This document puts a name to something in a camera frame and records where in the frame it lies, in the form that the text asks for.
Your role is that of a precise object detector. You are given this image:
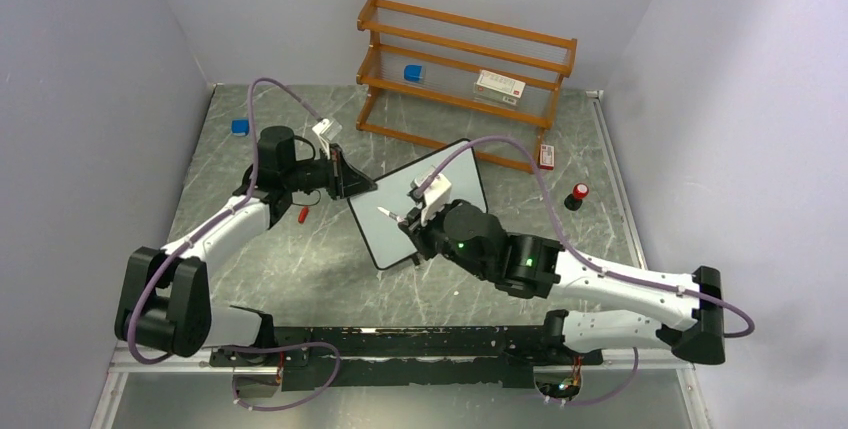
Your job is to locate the red whiteboard marker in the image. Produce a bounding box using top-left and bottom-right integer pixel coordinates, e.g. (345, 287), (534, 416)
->
(377, 206), (404, 223)

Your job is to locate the whiteboard with black frame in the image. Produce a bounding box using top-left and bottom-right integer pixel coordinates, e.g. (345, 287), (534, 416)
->
(348, 139), (488, 270)

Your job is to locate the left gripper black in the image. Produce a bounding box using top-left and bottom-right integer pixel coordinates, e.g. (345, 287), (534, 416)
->
(283, 144), (377, 201)

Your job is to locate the red marker cap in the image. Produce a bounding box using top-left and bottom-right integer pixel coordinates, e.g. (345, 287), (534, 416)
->
(298, 206), (310, 224)

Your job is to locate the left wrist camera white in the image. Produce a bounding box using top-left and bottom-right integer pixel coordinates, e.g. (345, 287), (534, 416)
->
(312, 118), (343, 156)

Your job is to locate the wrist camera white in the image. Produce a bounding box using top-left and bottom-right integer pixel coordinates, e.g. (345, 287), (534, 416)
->
(410, 173), (452, 226)
(312, 118), (343, 156)

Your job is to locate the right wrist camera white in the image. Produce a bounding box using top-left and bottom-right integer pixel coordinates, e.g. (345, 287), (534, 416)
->
(410, 173), (452, 226)

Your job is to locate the aluminium frame rail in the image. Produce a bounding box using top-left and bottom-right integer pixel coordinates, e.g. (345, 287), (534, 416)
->
(91, 84), (714, 428)

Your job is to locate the small red white box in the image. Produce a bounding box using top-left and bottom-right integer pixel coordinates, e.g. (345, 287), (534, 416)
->
(538, 144), (556, 170)

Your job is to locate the white red box on rack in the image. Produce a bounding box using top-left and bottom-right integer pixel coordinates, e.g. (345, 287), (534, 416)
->
(473, 70), (526, 107)

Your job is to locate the wooden two-tier rack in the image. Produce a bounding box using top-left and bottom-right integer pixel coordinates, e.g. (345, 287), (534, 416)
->
(356, 0), (578, 162)

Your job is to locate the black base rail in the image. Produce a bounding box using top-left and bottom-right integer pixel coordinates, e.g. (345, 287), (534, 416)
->
(209, 325), (603, 391)

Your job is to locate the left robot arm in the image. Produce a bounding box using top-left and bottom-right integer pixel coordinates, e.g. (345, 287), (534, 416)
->
(114, 126), (378, 365)

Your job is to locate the blue eraser on rack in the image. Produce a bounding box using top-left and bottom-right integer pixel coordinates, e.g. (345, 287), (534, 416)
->
(403, 64), (425, 83)

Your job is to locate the red emergency stop button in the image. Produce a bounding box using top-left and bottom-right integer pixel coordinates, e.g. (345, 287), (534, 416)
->
(563, 183), (590, 211)

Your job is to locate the blue eraser on table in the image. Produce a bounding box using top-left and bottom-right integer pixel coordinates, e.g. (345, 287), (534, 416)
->
(230, 118), (251, 137)

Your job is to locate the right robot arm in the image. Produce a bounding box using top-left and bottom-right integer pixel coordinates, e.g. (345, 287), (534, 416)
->
(396, 200), (726, 365)

